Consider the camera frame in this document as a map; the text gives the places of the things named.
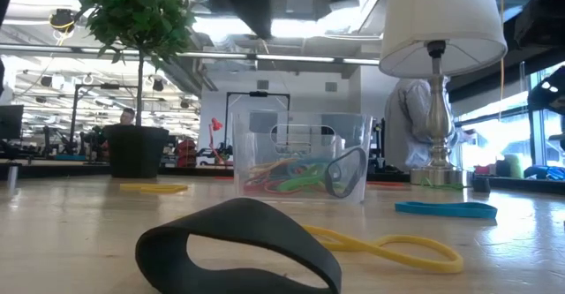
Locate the red machine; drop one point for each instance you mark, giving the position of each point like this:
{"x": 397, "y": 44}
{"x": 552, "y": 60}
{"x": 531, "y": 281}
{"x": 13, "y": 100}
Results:
{"x": 186, "y": 153}

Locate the black plant pot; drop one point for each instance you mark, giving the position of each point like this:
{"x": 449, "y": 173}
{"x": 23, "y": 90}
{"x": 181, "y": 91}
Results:
{"x": 134, "y": 153}

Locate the black monitor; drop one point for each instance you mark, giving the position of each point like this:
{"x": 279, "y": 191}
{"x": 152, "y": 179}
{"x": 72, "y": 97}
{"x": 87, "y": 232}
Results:
{"x": 11, "y": 122}

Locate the green cylinder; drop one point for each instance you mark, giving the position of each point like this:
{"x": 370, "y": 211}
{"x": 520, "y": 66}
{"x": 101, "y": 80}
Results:
{"x": 514, "y": 166}

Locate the white lamp shade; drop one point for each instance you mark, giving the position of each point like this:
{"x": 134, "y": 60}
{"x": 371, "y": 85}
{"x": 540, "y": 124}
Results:
{"x": 432, "y": 16}

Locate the red desk lamp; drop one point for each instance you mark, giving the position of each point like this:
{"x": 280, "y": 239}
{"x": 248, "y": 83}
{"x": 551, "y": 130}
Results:
{"x": 216, "y": 124}

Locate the long yellow rubber band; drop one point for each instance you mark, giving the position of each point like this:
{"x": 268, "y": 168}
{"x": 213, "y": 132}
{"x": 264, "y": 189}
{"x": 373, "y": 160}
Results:
{"x": 344, "y": 242}

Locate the wide black rubber band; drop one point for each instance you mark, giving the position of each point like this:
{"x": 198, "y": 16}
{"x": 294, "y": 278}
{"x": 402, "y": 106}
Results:
{"x": 362, "y": 163}
{"x": 247, "y": 219}

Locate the artificial green plant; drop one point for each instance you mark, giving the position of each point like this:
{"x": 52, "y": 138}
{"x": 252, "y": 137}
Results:
{"x": 137, "y": 16}

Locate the silver lamp base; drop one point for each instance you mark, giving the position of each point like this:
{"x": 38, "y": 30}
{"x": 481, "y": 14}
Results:
{"x": 438, "y": 122}

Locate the black rig frame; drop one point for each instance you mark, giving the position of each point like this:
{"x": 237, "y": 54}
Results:
{"x": 106, "y": 86}
{"x": 258, "y": 94}

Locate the seated person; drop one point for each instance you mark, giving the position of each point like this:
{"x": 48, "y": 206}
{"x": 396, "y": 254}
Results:
{"x": 127, "y": 116}

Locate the blue rubber band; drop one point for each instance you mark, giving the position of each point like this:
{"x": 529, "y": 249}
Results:
{"x": 309, "y": 163}
{"x": 446, "y": 211}

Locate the clear plastic bin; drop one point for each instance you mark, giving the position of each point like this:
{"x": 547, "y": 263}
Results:
{"x": 247, "y": 153}

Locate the black frame rail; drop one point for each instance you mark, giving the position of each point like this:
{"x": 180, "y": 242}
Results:
{"x": 521, "y": 184}
{"x": 62, "y": 171}

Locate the black ceiling fixture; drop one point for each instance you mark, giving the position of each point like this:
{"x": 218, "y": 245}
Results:
{"x": 62, "y": 19}

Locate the blue object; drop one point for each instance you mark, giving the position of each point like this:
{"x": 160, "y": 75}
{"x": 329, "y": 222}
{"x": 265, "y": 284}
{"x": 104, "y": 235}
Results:
{"x": 545, "y": 172}

